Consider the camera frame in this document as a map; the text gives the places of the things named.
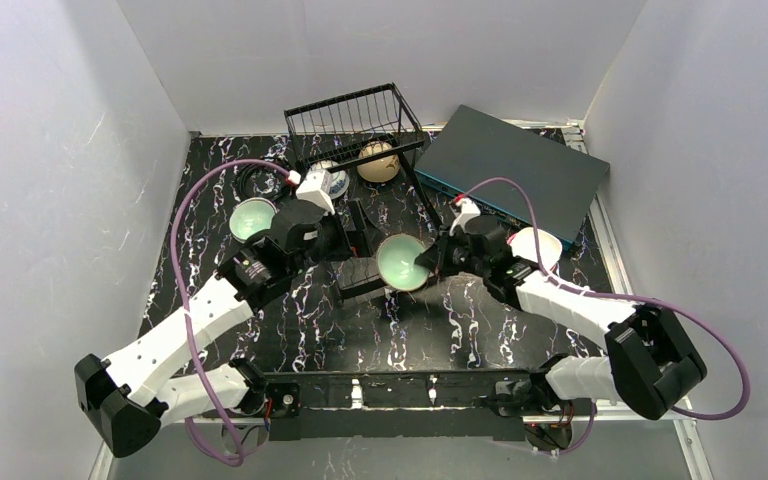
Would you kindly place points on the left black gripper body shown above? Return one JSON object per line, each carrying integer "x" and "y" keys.
{"x": 355, "y": 230}

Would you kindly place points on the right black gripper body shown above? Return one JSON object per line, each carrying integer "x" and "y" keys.
{"x": 442, "y": 252}

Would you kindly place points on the pale green ceramic bowl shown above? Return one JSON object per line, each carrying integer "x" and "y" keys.
{"x": 395, "y": 259}

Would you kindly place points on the blue white patterned bowl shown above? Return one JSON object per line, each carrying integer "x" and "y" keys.
{"x": 340, "y": 180}

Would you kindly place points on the orange bowl white inside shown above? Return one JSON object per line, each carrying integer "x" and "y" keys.
{"x": 533, "y": 244}

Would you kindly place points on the green lined ceramic bowl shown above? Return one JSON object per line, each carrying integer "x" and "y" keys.
{"x": 251, "y": 216}

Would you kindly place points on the black wire dish rack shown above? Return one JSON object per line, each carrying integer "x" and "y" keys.
{"x": 337, "y": 129}

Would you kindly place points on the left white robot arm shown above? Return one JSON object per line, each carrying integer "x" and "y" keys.
{"x": 131, "y": 394}

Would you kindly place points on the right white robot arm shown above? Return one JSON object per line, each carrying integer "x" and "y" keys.
{"x": 649, "y": 362}

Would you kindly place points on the beige ceramic bowl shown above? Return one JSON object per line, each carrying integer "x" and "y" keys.
{"x": 380, "y": 170}

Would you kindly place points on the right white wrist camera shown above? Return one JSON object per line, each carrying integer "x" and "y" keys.
{"x": 465, "y": 209}

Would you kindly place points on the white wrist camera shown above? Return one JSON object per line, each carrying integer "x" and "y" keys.
{"x": 465, "y": 209}
{"x": 315, "y": 188}

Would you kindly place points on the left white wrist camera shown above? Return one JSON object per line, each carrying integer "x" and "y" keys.
{"x": 315, "y": 188}

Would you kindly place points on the grey teal network switch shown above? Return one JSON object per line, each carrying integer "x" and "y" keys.
{"x": 560, "y": 181}

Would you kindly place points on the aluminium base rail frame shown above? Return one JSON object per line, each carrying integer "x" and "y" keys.
{"x": 506, "y": 405}

